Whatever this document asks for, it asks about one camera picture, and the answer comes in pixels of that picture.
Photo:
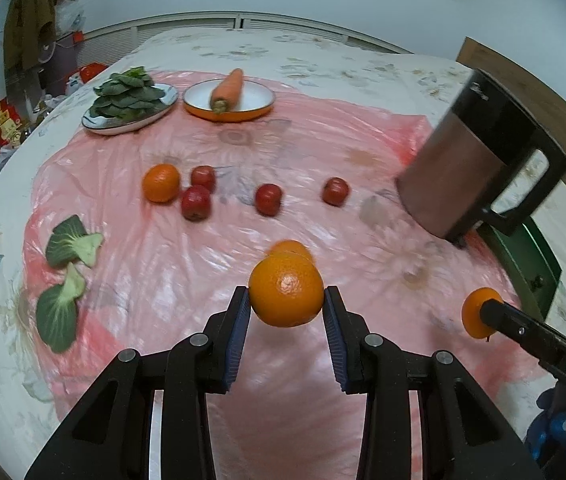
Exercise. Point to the purple bin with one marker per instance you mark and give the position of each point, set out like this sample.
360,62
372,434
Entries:
60,67

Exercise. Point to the stack of green leaves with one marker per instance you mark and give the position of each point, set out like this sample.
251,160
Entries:
128,94

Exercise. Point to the person's right hand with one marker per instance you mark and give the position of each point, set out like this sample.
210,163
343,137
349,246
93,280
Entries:
558,422

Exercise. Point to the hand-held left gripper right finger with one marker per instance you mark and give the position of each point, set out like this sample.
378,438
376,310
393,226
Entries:
337,342

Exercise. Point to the red apple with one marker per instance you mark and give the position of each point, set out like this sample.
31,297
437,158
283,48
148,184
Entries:
268,198
335,191
196,203
203,176

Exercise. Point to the red plastic bag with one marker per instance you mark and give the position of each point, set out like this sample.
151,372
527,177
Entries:
92,71

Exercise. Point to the floral bedsheet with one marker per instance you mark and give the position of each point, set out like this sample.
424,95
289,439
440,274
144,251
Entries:
338,55

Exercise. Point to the orange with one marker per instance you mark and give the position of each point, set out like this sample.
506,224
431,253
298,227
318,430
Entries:
286,290
475,312
161,183
293,249

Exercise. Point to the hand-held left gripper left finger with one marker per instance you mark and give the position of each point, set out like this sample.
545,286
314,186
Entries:
235,342

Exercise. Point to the wooden headboard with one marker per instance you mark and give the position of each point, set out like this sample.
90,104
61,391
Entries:
563,110

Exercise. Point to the white plate with dark rim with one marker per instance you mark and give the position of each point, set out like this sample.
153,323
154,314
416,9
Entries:
113,125

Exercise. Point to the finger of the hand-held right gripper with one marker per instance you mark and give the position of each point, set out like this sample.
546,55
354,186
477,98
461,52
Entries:
518,327

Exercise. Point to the carrot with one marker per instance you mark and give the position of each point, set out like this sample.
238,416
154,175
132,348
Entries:
229,89

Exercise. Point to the red and yellow boxes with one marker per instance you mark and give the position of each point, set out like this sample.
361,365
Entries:
5,116

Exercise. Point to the bok choy leaf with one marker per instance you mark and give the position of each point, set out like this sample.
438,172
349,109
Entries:
58,312
70,247

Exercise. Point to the clear plastic bag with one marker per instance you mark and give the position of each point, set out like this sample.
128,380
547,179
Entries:
70,7

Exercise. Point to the hanging brown coat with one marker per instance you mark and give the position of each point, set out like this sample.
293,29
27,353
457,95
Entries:
28,15

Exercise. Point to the orange rimmed white plate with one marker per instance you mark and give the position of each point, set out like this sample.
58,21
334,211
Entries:
253,97

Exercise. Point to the pink plastic sheet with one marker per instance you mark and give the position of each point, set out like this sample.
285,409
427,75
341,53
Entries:
163,270

